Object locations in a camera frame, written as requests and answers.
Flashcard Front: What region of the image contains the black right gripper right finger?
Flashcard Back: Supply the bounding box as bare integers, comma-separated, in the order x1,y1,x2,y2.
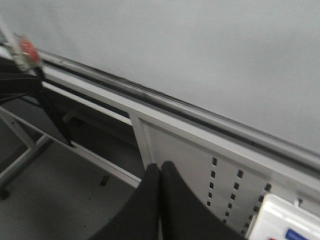
160,161,244,240

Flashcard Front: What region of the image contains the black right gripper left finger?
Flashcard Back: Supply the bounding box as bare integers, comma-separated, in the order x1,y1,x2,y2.
91,163,160,240

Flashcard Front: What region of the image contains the red round magnet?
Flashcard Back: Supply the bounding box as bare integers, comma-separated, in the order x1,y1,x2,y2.
20,39,40,63

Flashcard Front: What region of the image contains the white whiteboard marker pen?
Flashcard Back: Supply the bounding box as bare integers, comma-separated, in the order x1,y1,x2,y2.
0,17,34,72

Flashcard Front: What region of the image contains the aluminium whiteboard marker tray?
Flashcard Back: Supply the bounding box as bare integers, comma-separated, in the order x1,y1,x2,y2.
39,50,320,171

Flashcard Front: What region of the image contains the large white whiteboard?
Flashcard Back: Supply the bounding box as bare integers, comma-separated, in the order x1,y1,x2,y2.
0,0,320,153

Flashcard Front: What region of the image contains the white plastic bin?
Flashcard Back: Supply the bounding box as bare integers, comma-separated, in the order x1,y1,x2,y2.
245,193,320,240

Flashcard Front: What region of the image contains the white perforated metal frame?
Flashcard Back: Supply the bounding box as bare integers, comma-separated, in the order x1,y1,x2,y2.
46,78,320,236

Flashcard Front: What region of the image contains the white metal table frame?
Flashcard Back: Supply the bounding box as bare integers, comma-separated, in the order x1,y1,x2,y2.
0,108,145,200

